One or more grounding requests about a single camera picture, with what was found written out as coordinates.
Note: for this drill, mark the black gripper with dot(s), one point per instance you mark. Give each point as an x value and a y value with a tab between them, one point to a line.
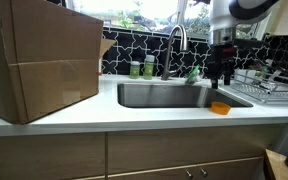
220	64

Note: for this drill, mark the orange plastic bowl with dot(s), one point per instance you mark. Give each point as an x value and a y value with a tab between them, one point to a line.
220	108

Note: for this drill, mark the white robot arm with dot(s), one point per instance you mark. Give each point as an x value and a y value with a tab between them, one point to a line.
225	16

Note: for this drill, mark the wooden cabinet front under sink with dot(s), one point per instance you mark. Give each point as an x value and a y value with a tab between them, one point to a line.
226	153

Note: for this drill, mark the stainless steel sink basin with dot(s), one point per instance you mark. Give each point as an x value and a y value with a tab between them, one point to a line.
142	95

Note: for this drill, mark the green dish brush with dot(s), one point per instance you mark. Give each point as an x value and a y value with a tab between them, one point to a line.
192	77

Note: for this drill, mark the brushed steel gooseneck faucet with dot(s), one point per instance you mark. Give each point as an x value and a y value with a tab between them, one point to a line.
167	73

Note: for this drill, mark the tall green soap bottle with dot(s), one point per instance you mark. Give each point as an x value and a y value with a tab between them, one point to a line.
148	67

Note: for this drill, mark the short green soap bottle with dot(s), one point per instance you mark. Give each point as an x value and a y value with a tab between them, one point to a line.
134	69

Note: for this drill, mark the right round cabinet knob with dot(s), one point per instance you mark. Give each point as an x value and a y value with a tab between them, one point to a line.
203	172

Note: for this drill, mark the round cabinet knob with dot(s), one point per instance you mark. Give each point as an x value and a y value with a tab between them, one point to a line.
203	172
189	175

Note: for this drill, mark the left round cabinet knob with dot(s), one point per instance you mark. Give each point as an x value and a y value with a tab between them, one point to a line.
189	175

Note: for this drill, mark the wooden board lower right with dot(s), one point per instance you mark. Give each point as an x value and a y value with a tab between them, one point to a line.
274	166

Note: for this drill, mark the left cabinet drawer front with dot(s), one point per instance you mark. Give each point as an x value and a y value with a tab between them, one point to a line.
52	157

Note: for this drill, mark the large brown cardboard box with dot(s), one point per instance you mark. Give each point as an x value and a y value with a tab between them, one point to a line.
49	58

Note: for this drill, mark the metal wire dish rack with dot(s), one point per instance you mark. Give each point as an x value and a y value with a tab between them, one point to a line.
270	88

